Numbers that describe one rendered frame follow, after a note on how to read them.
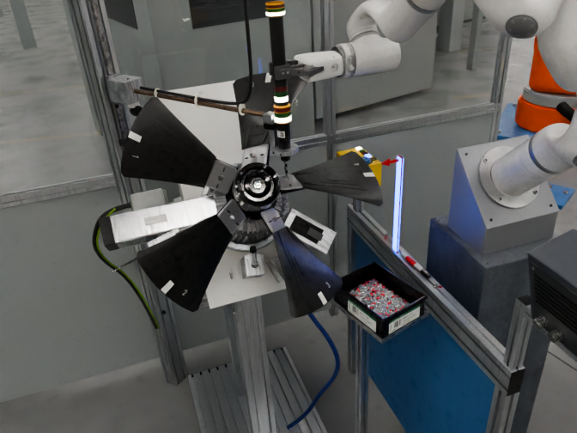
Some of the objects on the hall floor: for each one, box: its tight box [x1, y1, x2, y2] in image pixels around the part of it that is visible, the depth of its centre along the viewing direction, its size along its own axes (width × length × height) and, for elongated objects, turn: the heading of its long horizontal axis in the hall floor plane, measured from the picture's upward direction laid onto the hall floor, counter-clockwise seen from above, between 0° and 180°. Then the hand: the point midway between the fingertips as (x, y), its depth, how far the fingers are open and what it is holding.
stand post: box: [223, 304, 246, 396], centre depth 194 cm, size 4×9×115 cm, turn 115°
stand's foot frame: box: [188, 347, 327, 433], centre depth 210 cm, size 62×46×8 cm
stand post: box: [234, 296, 276, 433], centre depth 181 cm, size 4×9×91 cm, turn 115°
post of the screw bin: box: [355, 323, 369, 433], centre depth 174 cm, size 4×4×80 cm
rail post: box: [347, 223, 355, 374], centre depth 216 cm, size 4×4×78 cm
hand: (279, 70), depth 125 cm, fingers closed on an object, 4 cm apart
